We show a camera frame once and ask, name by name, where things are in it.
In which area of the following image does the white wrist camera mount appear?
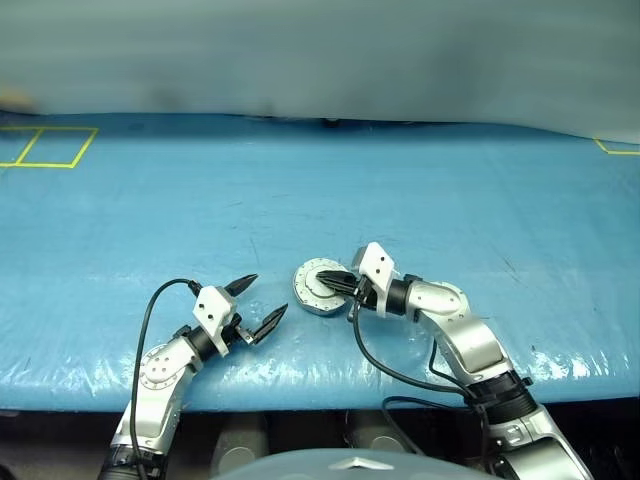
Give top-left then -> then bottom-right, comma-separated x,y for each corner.
192,285 -> 239,356
349,241 -> 402,319

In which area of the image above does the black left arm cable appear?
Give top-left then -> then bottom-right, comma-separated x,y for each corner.
128,278 -> 203,480

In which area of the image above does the round silver metal disc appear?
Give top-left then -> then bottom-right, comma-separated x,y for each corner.
292,256 -> 350,308

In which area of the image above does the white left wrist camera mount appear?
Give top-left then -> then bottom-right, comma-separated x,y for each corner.
192,285 -> 239,356

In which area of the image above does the blue plastic table cover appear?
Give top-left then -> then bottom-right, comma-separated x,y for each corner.
0,112 -> 640,413

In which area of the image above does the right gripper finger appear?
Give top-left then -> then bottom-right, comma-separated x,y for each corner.
321,279 -> 359,299
314,269 -> 359,286

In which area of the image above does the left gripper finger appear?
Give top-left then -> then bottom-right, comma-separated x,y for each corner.
222,272 -> 260,298
249,302 -> 290,348

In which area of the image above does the grey rounded shape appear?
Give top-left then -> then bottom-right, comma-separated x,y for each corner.
348,409 -> 417,455
211,414 -> 270,474

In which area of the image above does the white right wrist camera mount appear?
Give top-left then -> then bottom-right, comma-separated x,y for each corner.
349,241 -> 402,319

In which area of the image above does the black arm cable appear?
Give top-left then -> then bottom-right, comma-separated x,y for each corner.
345,294 -> 501,476
128,278 -> 203,480

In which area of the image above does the grey robot torso with emblem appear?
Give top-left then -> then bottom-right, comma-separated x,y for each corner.
218,445 -> 487,480

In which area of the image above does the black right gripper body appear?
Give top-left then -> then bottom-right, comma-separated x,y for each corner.
351,273 -> 380,310

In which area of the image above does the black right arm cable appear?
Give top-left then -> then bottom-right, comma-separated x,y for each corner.
345,294 -> 501,476

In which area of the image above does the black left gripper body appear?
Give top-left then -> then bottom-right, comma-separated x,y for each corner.
222,313 -> 256,352

